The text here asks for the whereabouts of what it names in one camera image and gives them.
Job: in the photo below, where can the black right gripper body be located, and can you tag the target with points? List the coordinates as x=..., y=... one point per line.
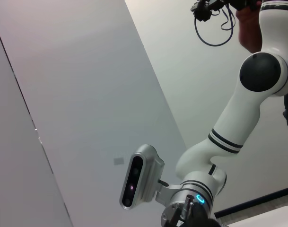
x=203, y=218

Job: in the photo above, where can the bare person forearm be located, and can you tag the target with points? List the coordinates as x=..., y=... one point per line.
x=250, y=35

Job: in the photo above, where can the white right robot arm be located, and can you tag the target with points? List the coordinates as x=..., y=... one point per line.
x=243, y=118

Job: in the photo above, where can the dark baseboard strip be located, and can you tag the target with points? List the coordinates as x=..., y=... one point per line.
x=264, y=199

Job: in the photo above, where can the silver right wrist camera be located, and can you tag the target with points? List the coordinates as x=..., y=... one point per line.
x=143, y=175

